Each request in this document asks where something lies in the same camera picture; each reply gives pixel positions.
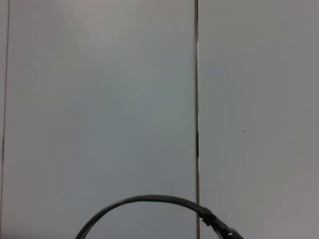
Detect black round teapot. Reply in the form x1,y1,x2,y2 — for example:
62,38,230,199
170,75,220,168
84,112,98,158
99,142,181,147
74,194,244,239

